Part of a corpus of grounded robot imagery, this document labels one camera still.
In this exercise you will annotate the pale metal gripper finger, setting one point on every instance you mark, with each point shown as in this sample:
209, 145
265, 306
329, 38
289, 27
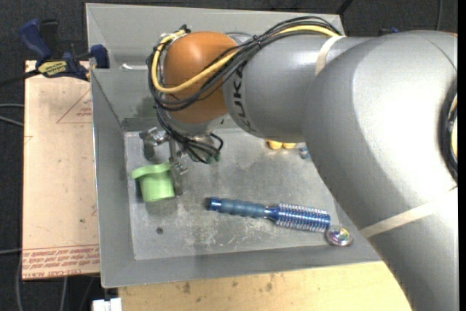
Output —
179, 182
149, 147

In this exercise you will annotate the light green plastic cup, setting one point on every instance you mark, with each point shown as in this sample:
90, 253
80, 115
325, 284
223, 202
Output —
156, 185

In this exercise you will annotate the grey metal bin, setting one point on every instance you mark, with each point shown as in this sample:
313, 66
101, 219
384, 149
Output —
236, 178

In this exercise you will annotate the yellow toy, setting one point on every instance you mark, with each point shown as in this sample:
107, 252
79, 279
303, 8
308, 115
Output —
275, 145

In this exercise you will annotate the blue hairbrush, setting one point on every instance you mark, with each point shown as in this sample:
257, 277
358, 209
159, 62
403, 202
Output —
255, 210

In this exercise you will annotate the brown cardboard board red print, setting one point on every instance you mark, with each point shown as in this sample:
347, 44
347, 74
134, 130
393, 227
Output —
58, 175

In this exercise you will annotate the small blue object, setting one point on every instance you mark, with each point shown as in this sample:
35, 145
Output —
304, 153

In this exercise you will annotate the shiny silver round top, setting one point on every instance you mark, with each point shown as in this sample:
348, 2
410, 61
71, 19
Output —
339, 236

